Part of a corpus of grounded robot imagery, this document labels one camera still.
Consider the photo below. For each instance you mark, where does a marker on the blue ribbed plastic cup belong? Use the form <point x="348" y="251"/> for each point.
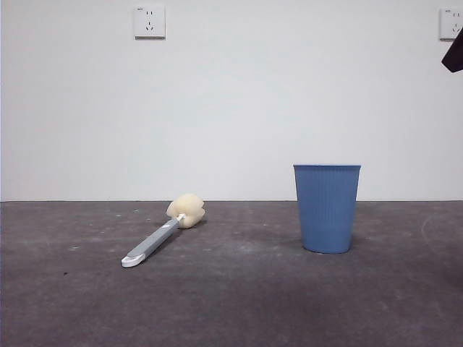
<point x="327" y="209"/>

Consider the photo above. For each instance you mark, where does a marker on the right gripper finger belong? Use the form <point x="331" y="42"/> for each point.
<point x="455" y="58"/>

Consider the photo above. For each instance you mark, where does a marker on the white wall socket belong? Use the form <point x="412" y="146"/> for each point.
<point x="150" y="21"/>
<point x="450" y="21"/>

